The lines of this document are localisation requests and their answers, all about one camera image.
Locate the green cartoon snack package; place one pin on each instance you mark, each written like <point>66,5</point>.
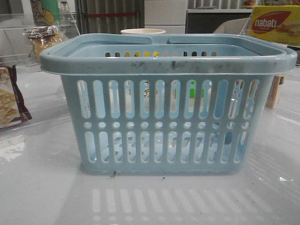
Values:
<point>45,12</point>

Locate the maroon cracker snack bag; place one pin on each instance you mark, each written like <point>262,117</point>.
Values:
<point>12,106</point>

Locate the right blue basket handle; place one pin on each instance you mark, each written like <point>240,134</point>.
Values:
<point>230,45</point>

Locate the white cabinet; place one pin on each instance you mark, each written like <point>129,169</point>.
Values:
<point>168,15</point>

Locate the yellow nabati wafer box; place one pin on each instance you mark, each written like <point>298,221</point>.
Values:
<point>291,12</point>

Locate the clear acrylic display shelf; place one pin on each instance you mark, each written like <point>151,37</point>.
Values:
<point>16,48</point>

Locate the white paper cup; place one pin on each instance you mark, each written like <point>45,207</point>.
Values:
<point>142,31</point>

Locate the blue basket handle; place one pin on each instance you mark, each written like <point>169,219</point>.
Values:
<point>230,45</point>
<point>70,46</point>

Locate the beige wafer biscuit box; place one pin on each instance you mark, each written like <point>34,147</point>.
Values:
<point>273,96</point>

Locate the left blue basket handle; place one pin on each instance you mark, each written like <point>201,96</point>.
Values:
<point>70,46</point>

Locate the packaged bread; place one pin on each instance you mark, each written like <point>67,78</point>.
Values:
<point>43,37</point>

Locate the light blue plastic basket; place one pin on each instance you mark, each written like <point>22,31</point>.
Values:
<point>162,107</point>

